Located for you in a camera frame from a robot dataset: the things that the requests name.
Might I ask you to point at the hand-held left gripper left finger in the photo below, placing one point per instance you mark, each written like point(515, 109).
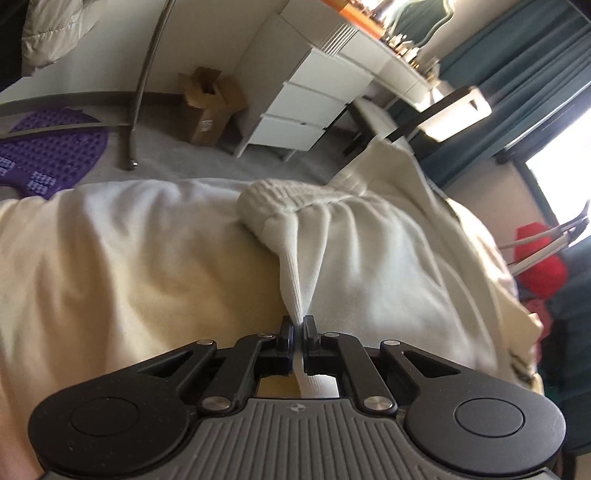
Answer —
point(286, 333)

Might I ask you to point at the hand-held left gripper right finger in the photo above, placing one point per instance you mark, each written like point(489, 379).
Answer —
point(308, 333)

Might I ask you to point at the white sweatpants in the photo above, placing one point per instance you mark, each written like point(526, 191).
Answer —
point(360, 240)

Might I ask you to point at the cream bed blanket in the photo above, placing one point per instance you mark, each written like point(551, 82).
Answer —
point(120, 286)

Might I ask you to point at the white chair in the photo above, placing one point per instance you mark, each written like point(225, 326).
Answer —
point(415, 120)

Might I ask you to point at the cardboard box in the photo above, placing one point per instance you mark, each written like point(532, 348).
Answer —
point(210, 105)

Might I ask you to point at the red garment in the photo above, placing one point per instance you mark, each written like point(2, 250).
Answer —
point(539, 258)

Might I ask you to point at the white drawer dresser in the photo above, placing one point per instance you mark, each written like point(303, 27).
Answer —
point(309, 78)

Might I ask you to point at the purple textured mat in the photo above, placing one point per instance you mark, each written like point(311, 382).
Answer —
point(51, 152)

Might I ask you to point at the teal curtain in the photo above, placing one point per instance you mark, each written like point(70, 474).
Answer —
point(512, 78)

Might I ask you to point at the beige puffer jacket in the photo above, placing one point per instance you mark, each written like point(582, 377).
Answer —
point(55, 32)

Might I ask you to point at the grey metal rack frame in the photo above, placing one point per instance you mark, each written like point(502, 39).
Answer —
point(124, 83)

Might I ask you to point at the wavy frame mirror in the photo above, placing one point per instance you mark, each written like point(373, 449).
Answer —
point(418, 18)

